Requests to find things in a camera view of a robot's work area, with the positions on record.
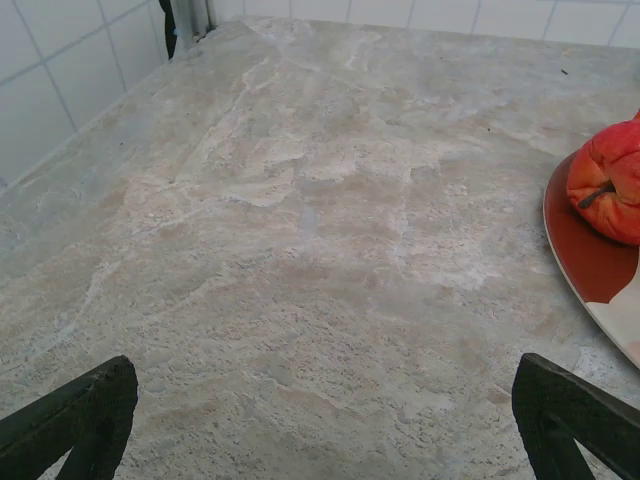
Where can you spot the red wrinkled apple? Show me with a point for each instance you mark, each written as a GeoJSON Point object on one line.
{"type": "Point", "coordinates": [615, 165]}

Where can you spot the metal corner post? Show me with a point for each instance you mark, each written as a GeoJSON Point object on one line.
{"type": "Point", "coordinates": [195, 15]}

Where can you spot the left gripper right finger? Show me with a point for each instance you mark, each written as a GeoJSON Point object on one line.
{"type": "Point", "coordinates": [535, 400]}

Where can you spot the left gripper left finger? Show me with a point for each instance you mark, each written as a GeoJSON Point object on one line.
{"type": "Point", "coordinates": [105, 395]}

